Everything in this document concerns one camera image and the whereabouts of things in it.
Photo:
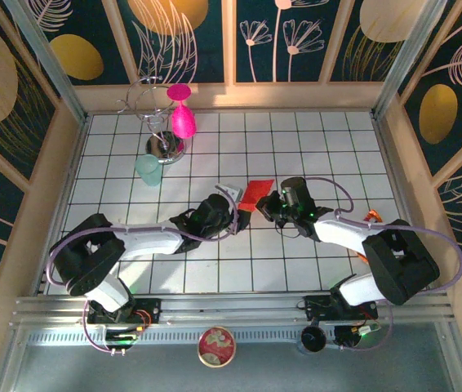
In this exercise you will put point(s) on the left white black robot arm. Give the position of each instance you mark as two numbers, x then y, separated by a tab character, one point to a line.
149	243

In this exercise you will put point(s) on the teal plastic cup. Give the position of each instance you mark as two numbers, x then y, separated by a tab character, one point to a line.
151	173

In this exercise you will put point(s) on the colourful snack packet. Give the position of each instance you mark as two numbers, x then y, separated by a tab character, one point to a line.
371	215

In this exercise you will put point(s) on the pink wine glass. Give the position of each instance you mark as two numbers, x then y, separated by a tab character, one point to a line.
183	122

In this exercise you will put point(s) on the perforated metal strip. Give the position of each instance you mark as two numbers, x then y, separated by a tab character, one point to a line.
263	337

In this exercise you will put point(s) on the round red floral tin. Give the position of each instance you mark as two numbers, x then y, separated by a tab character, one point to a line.
216	347

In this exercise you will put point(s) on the small electronics board with LED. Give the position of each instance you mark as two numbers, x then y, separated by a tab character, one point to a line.
349	335
123	337

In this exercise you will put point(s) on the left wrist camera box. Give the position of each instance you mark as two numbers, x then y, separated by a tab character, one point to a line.
229	190

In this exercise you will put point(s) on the aluminium mounting rail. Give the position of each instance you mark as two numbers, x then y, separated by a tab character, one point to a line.
235	308

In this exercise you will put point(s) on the aluminium table side rail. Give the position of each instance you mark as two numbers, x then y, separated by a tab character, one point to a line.
72	163
391	163

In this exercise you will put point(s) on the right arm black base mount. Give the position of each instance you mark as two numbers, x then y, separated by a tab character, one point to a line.
316	308

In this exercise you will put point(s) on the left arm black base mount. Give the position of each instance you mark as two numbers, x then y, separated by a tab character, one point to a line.
151	307

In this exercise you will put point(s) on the aluminium frame post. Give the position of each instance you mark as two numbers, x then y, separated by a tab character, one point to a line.
48	61
405	61

